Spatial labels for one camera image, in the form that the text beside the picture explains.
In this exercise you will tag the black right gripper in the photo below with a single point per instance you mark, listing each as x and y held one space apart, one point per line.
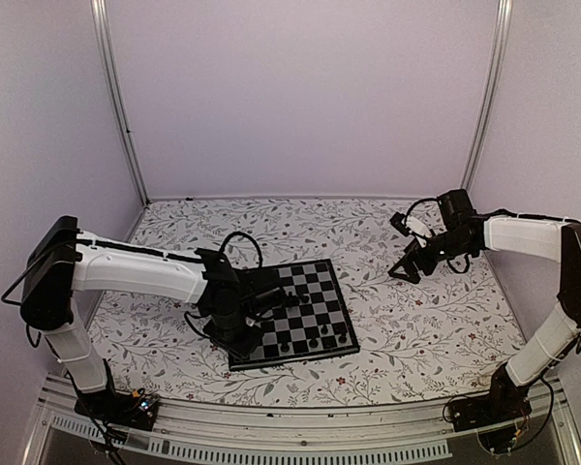
411 251

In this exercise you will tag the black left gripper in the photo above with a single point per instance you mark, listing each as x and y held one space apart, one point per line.
244 349

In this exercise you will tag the black chess piece cluster piece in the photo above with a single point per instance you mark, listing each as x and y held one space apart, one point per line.
290 300

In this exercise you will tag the black and grey chessboard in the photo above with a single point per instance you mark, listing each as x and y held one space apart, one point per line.
298 325

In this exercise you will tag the black chess pawn corner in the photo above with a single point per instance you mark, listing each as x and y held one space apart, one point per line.
341 333

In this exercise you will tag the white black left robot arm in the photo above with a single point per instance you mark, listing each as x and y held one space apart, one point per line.
69 260

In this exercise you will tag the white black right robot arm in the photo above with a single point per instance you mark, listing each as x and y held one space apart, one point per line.
537 262

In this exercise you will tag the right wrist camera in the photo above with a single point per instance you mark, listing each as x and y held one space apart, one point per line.
409 225

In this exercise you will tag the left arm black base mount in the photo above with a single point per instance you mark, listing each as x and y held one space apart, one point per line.
137 409

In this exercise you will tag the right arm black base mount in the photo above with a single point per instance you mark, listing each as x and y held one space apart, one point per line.
504 401

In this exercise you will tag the front aluminium frame rail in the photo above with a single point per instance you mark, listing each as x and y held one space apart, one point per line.
200 433

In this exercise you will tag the right rear aluminium frame post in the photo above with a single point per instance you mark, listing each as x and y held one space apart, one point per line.
490 90

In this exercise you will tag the aluminium frame post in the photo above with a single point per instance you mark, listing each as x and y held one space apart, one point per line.
103 36
490 90

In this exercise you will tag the left rear aluminium frame post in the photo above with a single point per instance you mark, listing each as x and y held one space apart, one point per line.
103 36

